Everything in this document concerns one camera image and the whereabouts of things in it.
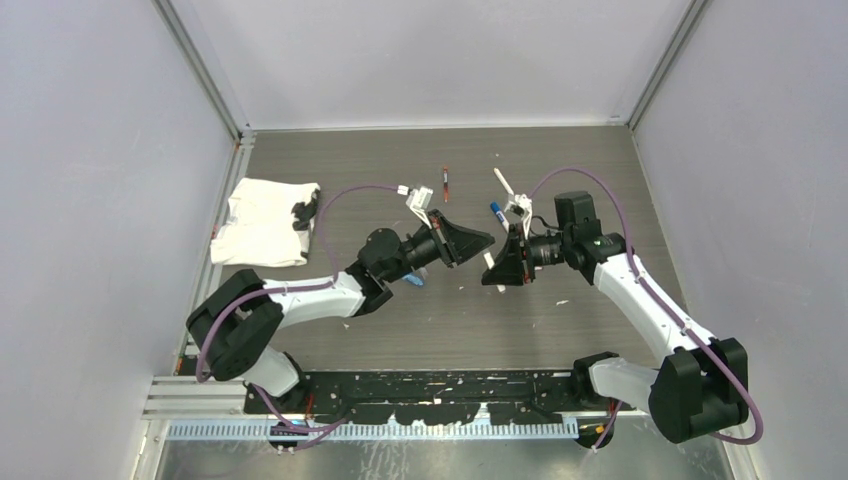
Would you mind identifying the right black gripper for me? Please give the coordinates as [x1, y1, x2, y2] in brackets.
[482, 221, 574, 284]

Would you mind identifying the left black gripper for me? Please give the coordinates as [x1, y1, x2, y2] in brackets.
[385, 214, 496, 287]

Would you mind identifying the white marker with blue cap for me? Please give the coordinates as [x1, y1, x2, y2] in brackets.
[490, 202, 510, 232]

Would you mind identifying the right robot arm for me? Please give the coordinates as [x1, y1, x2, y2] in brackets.
[482, 191, 752, 444]

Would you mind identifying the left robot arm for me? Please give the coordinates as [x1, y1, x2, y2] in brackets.
[186, 209, 495, 413]

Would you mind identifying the blue pen cap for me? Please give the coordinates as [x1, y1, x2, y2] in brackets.
[403, 274, 424, 287]

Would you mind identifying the white pen upper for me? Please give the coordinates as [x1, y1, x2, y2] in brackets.
[493, 168, 515, 197]

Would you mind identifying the red black pen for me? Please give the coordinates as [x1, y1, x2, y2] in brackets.
[442, 166, 450, 203]

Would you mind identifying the white stained cloth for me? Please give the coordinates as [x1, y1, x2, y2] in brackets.
[210, 177, 321, 268]

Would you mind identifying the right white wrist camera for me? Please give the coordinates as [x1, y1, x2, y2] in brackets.
[503, 194, 533, 238]

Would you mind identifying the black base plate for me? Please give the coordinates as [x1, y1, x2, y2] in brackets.
[244, 369, 616, 426]

